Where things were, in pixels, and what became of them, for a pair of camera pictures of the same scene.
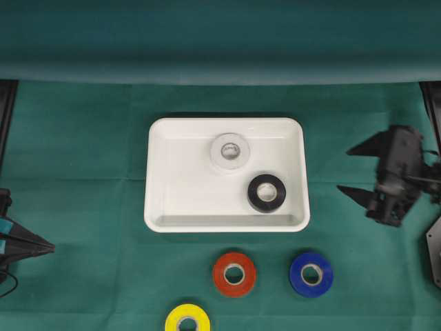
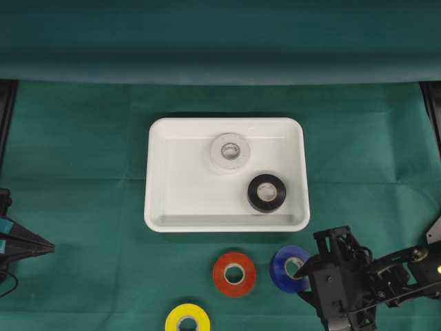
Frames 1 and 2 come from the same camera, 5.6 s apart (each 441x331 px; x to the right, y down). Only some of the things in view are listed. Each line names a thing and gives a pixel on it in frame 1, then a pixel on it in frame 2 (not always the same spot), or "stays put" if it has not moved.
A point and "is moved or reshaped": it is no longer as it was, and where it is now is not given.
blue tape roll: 311,275 is moved or reshaped
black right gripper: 402,176 to 347,284
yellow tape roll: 193,312 stays put
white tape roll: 229,151 stays put
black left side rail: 8,89 stays put
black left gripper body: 17,243 stays put
